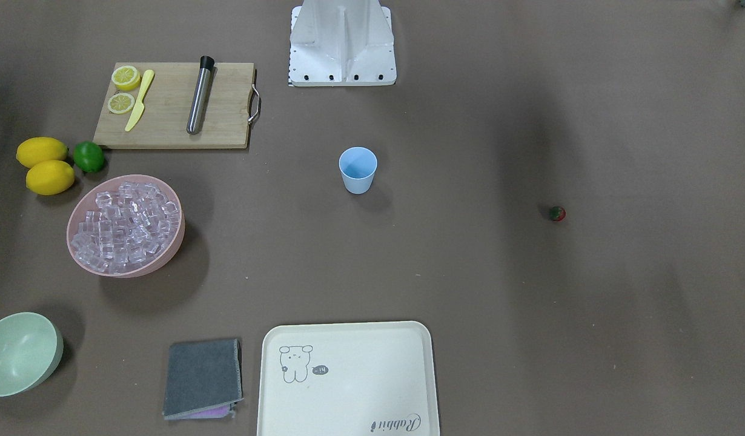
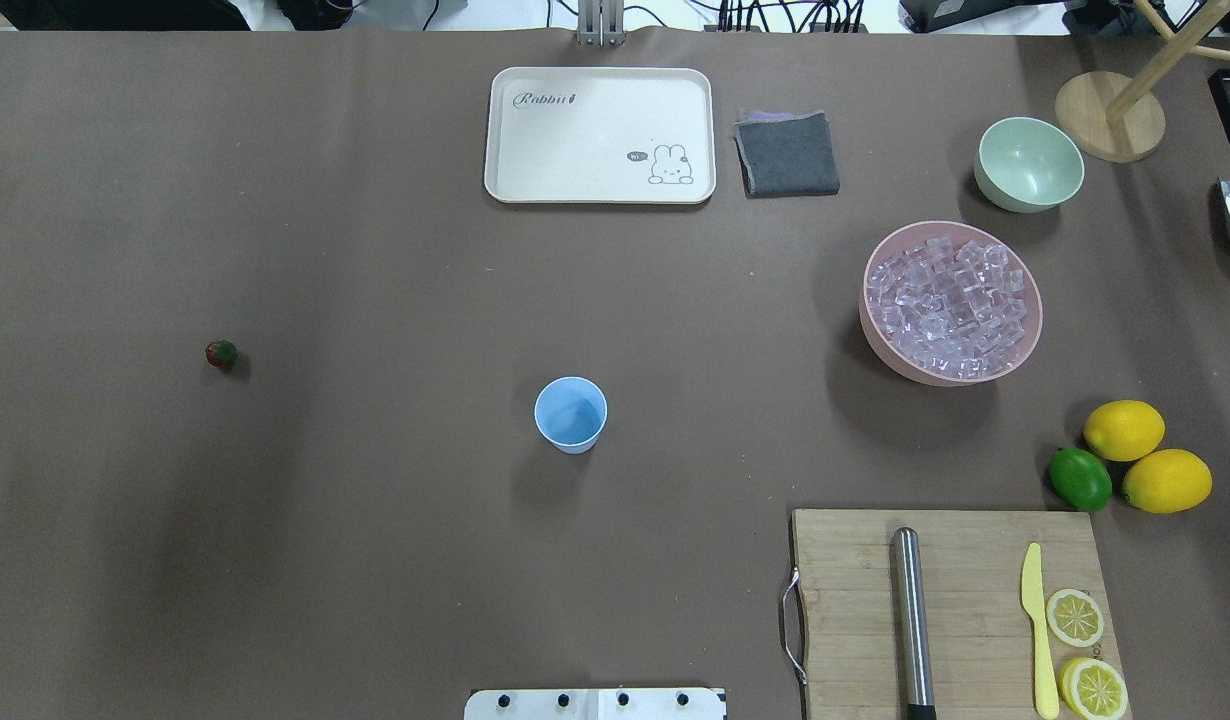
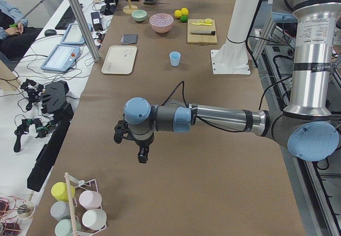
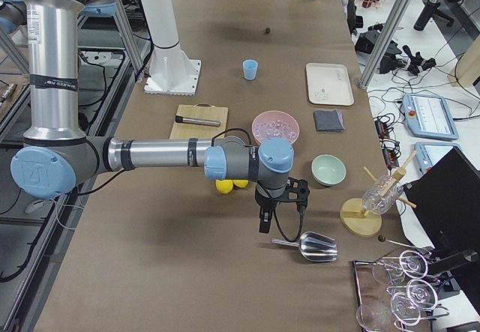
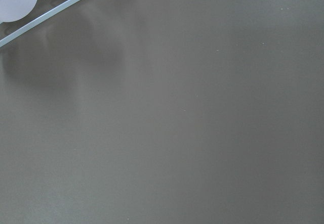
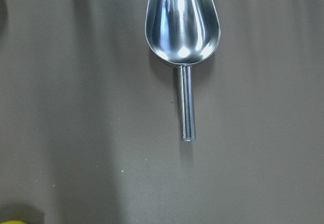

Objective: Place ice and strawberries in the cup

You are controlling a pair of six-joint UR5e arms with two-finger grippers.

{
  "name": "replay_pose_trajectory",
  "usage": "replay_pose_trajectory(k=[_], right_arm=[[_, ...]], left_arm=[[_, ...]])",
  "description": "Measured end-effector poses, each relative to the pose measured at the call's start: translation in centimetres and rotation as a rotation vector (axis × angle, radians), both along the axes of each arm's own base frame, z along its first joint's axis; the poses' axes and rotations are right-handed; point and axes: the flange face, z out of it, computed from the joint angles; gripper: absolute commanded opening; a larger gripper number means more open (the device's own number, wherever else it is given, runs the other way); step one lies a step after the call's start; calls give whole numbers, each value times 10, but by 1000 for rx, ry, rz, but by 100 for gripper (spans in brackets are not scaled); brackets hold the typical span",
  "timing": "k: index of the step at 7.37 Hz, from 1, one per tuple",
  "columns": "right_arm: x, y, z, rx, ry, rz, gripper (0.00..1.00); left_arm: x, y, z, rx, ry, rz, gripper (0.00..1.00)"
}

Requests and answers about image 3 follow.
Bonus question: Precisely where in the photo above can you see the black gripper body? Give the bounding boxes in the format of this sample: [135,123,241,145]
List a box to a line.
[135,134,154,155]

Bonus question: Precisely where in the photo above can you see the blue plastic cup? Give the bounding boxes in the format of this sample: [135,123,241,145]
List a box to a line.
[169,51,181,67]

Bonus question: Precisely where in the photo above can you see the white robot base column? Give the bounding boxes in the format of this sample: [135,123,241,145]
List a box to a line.
[211,0,262,75]

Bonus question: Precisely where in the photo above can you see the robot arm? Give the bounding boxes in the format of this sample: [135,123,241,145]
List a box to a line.
[114,0,340,163]

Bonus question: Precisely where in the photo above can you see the pink cup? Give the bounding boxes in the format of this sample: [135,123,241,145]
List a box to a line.
[79,190,102,210]

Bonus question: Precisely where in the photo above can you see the white cup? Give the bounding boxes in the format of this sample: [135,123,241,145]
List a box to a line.
[82,209,107,231]

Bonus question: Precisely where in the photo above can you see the yellow cup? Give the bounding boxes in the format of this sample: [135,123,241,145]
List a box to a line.
[51,182,69,202]

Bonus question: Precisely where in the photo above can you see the grey cup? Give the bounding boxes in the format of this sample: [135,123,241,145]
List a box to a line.
[50,201,70,221]

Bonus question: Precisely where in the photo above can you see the green cup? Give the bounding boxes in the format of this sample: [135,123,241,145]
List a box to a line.
[54,219,73,236]

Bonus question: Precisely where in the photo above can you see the ice cubes pile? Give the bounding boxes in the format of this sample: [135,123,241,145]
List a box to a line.
[149,13,174,27]

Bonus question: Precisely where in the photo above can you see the metal ice scoop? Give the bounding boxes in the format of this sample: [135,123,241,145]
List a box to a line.
[143,0,163,5]

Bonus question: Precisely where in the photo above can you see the cream rabbit tray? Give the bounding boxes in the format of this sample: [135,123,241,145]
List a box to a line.
[101,45,137,75]

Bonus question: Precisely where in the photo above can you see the black gripper stand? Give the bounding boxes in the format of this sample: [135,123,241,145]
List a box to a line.
[27,80,74,192]

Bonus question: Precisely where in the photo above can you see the grey folded cloth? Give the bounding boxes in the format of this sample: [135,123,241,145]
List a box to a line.
[121,34,138,45]

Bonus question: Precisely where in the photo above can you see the teach pendant near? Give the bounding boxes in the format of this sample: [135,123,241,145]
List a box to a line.
[40,44,80,72]

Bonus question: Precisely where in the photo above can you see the teach pendant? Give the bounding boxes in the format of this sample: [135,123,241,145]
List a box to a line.
[40,44,80,72]
[60,23,85,46]

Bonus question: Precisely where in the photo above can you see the pink bowl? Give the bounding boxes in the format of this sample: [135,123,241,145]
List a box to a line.
[149,13,174,34]

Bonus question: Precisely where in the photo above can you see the wooden cutting board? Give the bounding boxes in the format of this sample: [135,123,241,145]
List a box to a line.
[187,18,218,44]

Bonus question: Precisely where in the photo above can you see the green bowl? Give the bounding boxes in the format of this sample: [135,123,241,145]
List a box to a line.
[131,10,148,22]

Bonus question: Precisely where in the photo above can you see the yellow plastic knife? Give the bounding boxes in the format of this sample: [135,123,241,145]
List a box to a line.
[191,22,212,26]

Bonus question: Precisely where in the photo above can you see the teach pendant far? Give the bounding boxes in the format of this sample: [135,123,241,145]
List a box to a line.
[60,23,85,46]

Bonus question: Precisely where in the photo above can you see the green lime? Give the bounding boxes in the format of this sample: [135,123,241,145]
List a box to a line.
[180,15,188,23]

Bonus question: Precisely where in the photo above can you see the yellow lemon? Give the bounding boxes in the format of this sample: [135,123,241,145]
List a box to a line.
[181,7,189,16]
[174,10,183,19]

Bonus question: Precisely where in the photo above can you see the black keyboard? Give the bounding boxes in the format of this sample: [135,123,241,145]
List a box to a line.
[55,6,76,30]

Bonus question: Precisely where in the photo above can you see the computer mouse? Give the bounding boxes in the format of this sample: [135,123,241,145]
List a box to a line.
[44,29,57,37]

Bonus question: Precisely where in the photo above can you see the seated person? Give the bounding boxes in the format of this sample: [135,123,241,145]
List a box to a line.
[1,0,42,60]

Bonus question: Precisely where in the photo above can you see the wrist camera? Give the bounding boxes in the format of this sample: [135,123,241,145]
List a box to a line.
[113,120,134,144]

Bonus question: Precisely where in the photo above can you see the white wire cup rack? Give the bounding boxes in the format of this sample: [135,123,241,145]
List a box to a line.
[64,172,107,235]

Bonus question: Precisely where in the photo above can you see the aluminium frame post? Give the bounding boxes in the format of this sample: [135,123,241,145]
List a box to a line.
[68,0,100,62]

